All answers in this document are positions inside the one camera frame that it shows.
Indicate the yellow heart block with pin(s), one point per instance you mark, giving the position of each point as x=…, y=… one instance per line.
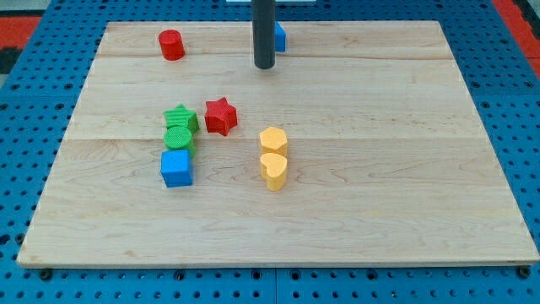
x=274, y=168

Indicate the red star block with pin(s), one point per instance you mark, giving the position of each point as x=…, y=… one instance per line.
x=220, y=116

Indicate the green star block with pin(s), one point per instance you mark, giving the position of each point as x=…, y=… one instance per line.
x=180, y=116

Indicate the yellow hexagon block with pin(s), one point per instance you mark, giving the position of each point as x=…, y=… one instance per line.
x=274, y=140

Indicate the light wooden board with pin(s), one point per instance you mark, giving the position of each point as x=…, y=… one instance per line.
x=389, y=164

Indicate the green cylinder block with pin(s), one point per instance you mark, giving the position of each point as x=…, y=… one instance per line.
x=179, y=138

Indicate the blue cube block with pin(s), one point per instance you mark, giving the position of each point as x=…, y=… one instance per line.
x=176, y=168

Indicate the blue block behind rod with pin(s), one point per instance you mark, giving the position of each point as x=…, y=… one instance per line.
x=280, y=38

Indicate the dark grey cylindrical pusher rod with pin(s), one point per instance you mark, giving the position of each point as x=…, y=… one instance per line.
x=263, y=27

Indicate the red cylinder block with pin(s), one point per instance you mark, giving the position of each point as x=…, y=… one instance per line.
x=171, y=45

